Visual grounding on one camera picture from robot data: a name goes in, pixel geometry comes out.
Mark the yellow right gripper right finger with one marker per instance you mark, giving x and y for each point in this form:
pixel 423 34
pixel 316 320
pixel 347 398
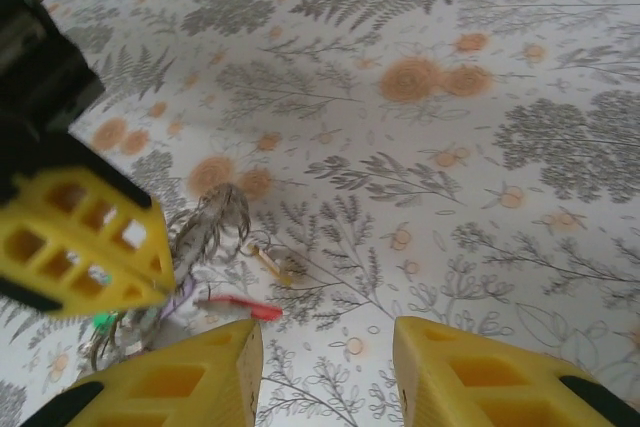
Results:
pixel 425 362

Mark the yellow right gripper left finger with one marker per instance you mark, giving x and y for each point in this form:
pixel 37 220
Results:
pixel 220 352

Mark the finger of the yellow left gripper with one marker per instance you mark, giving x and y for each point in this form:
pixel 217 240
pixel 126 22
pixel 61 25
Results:
pixel 65 292
pixel 150 232

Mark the key with red tag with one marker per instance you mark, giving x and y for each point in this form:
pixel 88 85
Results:
pixel 245 308

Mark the key with purple tag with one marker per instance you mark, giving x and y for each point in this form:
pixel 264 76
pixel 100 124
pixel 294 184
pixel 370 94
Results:
pixel 179 299

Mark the key with yellow tag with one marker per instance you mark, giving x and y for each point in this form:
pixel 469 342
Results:
pixel 275 264

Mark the floral patterned table cover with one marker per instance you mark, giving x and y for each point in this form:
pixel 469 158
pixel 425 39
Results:
pixel 400 172

